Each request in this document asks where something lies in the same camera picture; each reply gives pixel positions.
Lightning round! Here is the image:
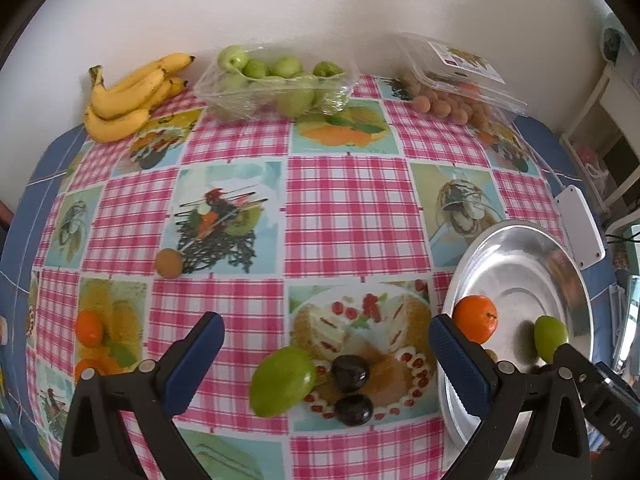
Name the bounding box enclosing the orange tangerine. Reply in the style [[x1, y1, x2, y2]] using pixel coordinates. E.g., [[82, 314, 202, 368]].
[[75, 310, 104, 348], [452, 295, 498, 344], [74, 359, 110, 382]]

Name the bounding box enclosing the green mango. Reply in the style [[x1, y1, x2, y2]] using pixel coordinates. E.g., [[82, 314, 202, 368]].
[[248, 346, 316, 418], [534, 315, 568, 364]]

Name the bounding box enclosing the dark plum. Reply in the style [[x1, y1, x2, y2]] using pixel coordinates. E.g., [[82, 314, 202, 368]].
[[331, 354, 370, 393], [334, 393, 374, 427]]

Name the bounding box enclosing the silver metal plate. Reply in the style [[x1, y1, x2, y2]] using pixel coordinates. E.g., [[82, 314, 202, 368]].
[[436, 219, 596, 461]]

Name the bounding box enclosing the brown kiwi far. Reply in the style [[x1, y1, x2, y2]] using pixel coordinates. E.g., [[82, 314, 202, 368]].
[[154, 248, 183, 280]]

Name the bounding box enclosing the white rectangular device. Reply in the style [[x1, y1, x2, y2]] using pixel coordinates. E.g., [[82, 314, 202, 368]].
[[554, 184, 605, 270]]

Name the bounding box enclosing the pink checkered fruit tablecloth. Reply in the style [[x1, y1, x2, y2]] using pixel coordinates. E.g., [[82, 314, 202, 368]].
[[1, 76, 582, 479]]

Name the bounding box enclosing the white side shelf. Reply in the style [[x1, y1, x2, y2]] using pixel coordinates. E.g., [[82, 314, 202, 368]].
[[558, 12, 640, 221]]

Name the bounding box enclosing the yellow banana bunch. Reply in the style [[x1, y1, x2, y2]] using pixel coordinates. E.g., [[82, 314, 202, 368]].
[[84, 52, 195, 144]]

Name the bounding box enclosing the clear box of longans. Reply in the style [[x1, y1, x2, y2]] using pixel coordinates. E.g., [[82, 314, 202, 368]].
[[395, 32, 528, 126]]

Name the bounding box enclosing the clear tray of green apples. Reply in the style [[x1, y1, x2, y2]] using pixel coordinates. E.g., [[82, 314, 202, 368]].
[[194, 38, 360, 120]]

